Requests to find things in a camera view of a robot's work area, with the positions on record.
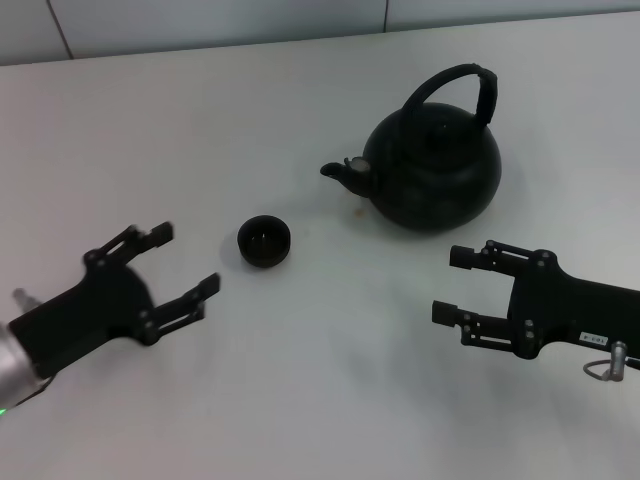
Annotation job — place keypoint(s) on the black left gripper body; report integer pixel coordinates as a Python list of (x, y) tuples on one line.
[(95, 310)]

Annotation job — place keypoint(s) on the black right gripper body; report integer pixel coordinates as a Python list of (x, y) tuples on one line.
[(575, 310)]

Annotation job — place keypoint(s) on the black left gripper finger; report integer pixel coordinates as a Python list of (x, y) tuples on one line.
[(161, 234), (209, 287)]

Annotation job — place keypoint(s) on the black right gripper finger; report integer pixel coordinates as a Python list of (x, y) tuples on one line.
[(464, 256), (444, 313)]

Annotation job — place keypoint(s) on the small dark teacup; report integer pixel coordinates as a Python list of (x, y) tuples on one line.
[(264, 244)]

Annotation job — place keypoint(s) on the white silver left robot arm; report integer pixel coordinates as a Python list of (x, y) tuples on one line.
[(15, 365)]

